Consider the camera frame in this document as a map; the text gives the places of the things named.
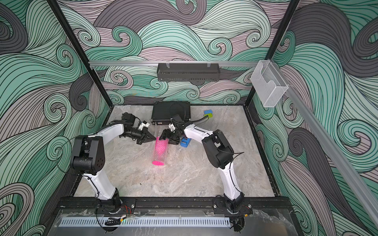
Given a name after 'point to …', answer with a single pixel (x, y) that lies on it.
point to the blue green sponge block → (208, 112)
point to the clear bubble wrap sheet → (166, 162)
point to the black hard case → (162, 111)
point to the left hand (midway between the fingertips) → (155, 137)
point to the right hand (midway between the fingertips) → (161, 141)
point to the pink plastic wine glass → (161, 151)
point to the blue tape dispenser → (185, 141)
